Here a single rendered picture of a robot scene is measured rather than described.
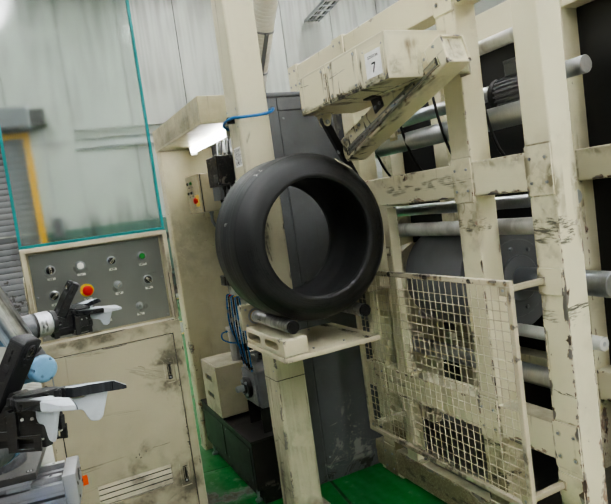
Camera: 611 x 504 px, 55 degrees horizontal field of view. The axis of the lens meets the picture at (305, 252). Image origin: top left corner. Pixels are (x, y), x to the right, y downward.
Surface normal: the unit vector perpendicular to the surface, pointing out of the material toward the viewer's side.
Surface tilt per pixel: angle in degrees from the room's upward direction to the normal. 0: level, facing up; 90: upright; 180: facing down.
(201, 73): 90
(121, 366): 90
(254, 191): 61
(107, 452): 90
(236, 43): 90
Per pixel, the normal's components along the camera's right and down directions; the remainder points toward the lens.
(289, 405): 0.44, 0.01
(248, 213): -0.34, -0.21
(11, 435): -0.15, -0.04
